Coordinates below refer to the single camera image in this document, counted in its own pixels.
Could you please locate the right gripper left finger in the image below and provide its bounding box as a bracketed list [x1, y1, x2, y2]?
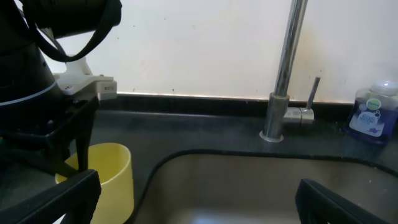
[0, 169, 102, 224]

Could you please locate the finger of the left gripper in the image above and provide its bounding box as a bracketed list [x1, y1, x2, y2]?
[76, 98, 101, 172]
[0, 145, 79, 179]

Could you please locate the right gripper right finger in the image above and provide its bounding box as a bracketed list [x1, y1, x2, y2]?
[295, 179, 393, 224]

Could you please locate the yellow cup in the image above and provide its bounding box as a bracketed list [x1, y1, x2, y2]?
[55, 142, 135, 224]

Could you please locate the steel sink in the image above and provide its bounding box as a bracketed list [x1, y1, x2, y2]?
[132, 149, 398, 224]

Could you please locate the blue soap bottle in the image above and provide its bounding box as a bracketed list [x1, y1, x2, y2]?
[343, 80, 398, 146]

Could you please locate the steel tap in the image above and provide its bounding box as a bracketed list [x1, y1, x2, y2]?
[259, 0, 321, 143]

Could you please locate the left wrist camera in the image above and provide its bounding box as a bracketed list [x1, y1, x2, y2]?
[52, 55, 118, 102]

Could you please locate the black cable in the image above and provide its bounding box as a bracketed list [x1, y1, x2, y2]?
[23, 0, 123, 63]

